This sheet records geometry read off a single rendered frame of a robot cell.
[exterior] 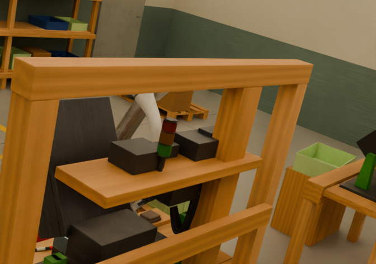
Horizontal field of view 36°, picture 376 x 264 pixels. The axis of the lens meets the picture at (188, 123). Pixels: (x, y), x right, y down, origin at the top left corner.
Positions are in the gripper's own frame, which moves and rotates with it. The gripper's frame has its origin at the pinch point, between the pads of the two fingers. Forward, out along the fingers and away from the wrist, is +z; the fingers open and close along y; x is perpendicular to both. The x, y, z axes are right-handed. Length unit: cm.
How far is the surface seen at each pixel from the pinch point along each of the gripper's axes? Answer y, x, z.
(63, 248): -19.3, 0.6, 29.2
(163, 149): 57, -13, 16
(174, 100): -384, -99, -400
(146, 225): 19.6, 8.8, 12.6
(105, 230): 19.4, 2.1, 29.7
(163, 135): 59, -17, 16
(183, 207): -64, 16, -73
